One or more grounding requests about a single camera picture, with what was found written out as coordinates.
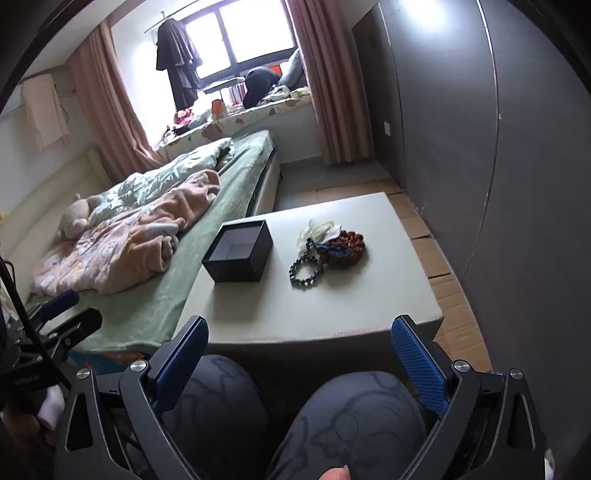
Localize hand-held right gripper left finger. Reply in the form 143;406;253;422
55;315;211;480

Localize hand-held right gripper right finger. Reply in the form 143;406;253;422
390;315;550;480

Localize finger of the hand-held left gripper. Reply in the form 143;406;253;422
41;308;103;358
28;290;80;326

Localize black jewelry box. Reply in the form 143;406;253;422
202;220;274;283

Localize orange brown bead bracelet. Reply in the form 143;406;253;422
318;247;368;273

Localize blue bead bracelet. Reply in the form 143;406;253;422
305;240;345;264

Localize person's left leg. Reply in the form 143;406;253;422
152;354;271;480

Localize person's leg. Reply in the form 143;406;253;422
152;354;271;480
265;371;428;480

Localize pink fleece blanket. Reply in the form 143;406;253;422
30;170;221;296

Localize white low table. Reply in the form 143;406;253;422
173;191;445;344

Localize person's right leg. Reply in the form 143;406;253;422
265;371;428;480

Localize beige plush toy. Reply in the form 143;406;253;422
55;194;107;241

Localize flattened cardboard sheets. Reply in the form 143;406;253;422
388;191;495;374

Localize bed with green sheet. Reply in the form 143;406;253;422
0;129;283;370

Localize green floral quilt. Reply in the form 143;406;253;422
90;137;234;227

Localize beige hanging towel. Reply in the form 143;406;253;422
21;74;71;151

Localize pink curtain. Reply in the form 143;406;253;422
284;0;376;164
69;21;164;178

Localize printed window seat cushion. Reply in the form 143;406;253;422
157;95;315;158

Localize hanging dark clothes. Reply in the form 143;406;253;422
154;18;204;112

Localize dark bag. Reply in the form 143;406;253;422
242;67;282;109

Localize grey pillow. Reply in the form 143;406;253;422
277;46;308;90

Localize dark shiny bead bracelet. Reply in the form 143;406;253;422
289;256;326;289

